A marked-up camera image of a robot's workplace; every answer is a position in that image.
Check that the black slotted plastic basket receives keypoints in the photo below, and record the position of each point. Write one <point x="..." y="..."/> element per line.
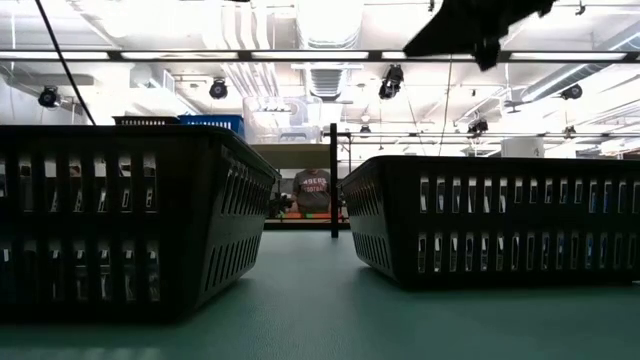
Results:
<point x="500" y="167"/>
<point x="145" y="120"/>
<point x="100" y="137"/>

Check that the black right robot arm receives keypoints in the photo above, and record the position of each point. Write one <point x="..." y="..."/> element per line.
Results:
<point x="475" y="25"/>

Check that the wooden shelf with black legs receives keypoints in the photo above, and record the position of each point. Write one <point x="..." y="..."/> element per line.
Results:
<point x="295" y="155"/>

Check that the person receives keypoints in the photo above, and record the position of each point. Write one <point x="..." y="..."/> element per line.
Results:
<point x="312" y="192"/>

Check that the orange background strip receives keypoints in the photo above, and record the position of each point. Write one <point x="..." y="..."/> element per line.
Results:
<point x="305" y="216"/>

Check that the black background device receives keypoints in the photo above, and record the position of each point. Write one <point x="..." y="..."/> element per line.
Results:
<point x="280" y="205"/>

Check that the black ceiling spotlight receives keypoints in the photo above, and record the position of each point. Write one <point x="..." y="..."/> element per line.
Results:
<point x="391" y="82"/>
<point x="365" y="131"/>
<point x="478" y="126"/>
<point x="48" y="97"/>
<point x="568" y="131"/>
<point x="571" y="92"/>
<point x="218" y="90"/>

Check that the clear plastic bin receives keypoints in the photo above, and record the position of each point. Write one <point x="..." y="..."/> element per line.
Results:
<point x="280" y="125"/>

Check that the green table mat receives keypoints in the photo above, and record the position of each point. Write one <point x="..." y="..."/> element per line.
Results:
<point x="320" y="310"/>

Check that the white ceiling air duct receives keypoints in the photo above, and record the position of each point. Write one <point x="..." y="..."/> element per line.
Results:
<point x="326" y="82"/>

